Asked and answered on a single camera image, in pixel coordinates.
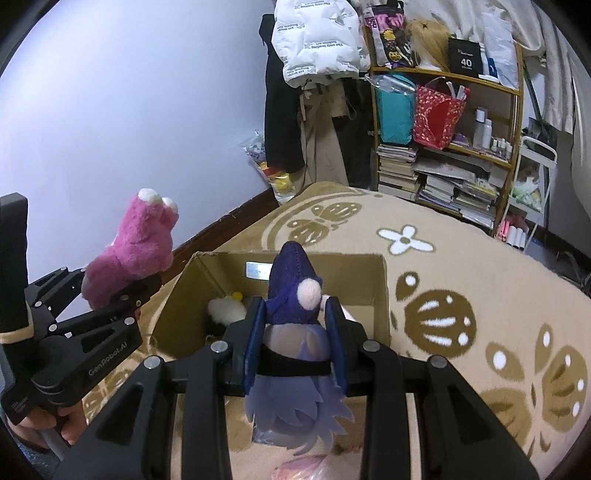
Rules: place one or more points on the row of white tubes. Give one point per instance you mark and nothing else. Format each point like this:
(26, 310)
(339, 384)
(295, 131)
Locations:
(512, 235)

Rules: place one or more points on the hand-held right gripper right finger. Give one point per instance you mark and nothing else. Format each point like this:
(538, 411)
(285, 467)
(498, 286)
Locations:
(333, 341)

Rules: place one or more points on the stack of books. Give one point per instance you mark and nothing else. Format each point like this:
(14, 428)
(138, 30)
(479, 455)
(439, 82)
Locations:
(397, 170)

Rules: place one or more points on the cardboard box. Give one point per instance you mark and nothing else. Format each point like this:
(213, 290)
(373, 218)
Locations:
(360, 286)

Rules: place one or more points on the white bottle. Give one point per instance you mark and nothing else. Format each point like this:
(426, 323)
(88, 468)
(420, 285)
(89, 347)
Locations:
(482, 129)

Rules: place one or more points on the dark hanging garment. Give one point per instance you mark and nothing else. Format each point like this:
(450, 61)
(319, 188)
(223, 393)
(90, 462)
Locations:
(358, 147)

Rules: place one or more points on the printed tote bag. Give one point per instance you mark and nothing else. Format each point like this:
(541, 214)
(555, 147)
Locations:
(388, 41)

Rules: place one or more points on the pale green packet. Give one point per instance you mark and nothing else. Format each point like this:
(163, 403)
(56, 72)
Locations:
(526, 191)

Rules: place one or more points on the black hanging coat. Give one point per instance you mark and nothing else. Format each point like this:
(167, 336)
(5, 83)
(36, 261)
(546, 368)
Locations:
(279, 115)

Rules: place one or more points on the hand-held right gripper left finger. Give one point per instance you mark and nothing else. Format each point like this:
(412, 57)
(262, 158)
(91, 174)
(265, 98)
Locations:
(253, 341)

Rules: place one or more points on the person's left hand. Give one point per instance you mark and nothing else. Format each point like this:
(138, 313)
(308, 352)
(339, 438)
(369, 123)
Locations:
(37, 424)

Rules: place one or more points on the pale pink plush doll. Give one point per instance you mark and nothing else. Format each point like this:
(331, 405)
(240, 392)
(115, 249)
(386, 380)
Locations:
(300, 468)

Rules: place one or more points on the white and black fluffy plush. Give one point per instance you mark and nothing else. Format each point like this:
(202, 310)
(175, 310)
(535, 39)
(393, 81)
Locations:
(226, 311)

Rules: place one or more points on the beige hanging coat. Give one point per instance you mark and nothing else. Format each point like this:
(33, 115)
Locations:
(323, 147)

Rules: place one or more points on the pile of books and papers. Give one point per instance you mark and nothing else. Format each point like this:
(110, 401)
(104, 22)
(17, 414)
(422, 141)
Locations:
(461, 194)

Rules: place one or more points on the white plastic bag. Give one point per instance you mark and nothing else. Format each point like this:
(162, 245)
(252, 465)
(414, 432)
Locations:
(318, 41)
(501, 50)

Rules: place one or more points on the red gift bag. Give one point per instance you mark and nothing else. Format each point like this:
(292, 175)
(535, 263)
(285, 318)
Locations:
(436, 120)

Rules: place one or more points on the beige patterned rug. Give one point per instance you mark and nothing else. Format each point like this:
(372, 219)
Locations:
(461, 258)

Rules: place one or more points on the wooden shelf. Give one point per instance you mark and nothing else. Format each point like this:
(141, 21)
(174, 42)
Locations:
(443, 76)

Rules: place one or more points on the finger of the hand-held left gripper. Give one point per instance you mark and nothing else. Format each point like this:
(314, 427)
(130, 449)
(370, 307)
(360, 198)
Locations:
(55, 286)
(115, 307)

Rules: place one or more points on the plastic bag of toys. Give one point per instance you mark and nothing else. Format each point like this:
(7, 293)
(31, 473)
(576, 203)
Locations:
(277, 182)

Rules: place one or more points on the pink plush toy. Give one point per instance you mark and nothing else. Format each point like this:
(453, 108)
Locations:
(134, 249)

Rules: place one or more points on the blonde wig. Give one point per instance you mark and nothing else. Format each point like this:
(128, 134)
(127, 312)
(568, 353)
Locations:
(427, 41)

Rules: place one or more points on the row of small bottles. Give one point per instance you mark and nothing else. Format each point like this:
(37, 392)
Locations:
(502, 147)

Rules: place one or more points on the black printed box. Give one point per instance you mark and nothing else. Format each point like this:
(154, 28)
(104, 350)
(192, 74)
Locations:
(464, 55)

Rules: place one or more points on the white bed curtain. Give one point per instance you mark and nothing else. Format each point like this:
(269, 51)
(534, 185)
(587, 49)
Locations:
(558, 69)

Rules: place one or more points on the teal bag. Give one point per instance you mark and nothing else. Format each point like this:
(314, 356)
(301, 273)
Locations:
(392, 115)

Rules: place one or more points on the white metal cart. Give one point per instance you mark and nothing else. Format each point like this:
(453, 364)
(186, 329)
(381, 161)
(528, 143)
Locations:
(540, 147)

